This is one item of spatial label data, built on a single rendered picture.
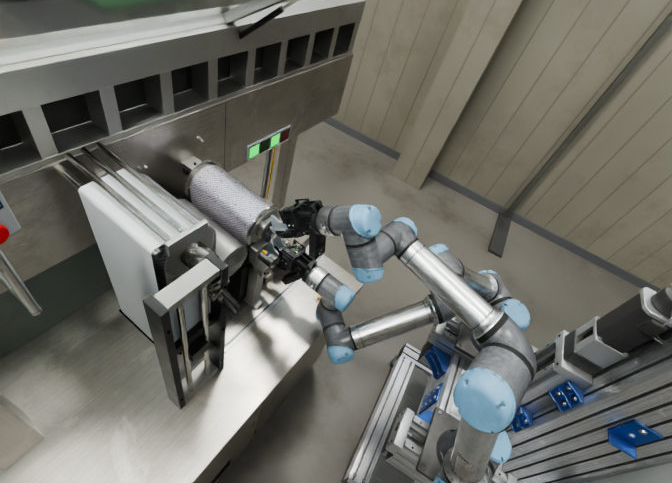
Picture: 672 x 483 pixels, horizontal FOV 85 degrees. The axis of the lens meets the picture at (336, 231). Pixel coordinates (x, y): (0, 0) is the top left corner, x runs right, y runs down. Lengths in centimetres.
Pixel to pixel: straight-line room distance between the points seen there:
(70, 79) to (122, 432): 87
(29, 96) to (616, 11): 314
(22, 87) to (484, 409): 108
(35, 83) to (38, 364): 77
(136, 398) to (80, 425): 13
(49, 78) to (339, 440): 192
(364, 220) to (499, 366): 41
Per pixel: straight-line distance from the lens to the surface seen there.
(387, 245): 92
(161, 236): 82
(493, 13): 302
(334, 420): 221
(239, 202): 110
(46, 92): 96
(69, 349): 137
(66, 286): 132
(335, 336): 119
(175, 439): 122
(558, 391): 134
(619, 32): 332
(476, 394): 86
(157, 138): 115
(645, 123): 353
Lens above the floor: 208
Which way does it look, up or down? 46 degrees down
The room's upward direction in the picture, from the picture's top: 20 degrees clockwise
